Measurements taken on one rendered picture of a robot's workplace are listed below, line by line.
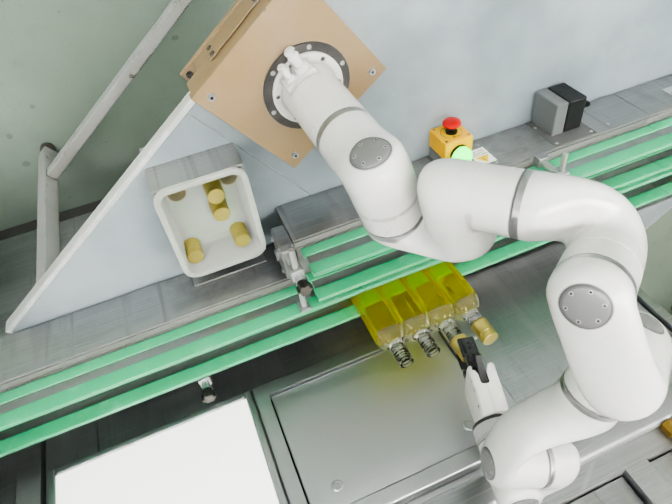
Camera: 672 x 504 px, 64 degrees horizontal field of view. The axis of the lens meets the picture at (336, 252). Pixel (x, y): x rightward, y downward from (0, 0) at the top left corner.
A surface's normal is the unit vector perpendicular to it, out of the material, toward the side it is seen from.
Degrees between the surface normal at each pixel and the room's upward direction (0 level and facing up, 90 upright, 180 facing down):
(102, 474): 90
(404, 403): 90
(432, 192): 66
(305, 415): 90
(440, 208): 56
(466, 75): 0
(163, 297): 90
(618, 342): 44
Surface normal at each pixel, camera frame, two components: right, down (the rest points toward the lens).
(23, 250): -0.11, -0.70
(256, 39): 0.41, 0.67
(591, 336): -0.54, 0.43
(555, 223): 0.12, 0.65
